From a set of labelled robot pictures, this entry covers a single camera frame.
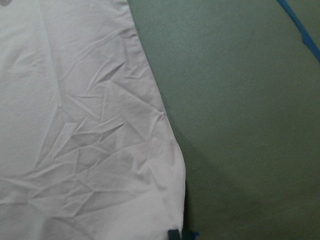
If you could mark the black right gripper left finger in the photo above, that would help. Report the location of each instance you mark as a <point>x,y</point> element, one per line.
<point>173,234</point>

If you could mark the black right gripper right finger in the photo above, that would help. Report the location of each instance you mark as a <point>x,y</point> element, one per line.
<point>188,234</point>

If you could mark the pink Snoopy t-shirt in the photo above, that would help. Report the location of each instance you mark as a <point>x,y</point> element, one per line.
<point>86,148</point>

